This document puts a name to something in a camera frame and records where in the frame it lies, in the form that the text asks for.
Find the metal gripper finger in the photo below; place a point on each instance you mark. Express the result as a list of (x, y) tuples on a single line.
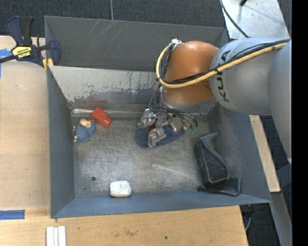
[(156, 136), (146, 118)]

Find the blue cloth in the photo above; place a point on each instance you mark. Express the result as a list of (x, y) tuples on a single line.
[(143, 138)]

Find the grey metal bin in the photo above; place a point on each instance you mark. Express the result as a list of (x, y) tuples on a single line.
[(133, 168)]

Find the red plastic block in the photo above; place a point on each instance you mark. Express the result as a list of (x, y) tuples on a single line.
[(100, 117)]

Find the blue toy animal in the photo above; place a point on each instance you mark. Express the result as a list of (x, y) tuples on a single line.
[(84, 132)]

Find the white packet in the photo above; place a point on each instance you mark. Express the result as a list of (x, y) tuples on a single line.
[(120, 189)]

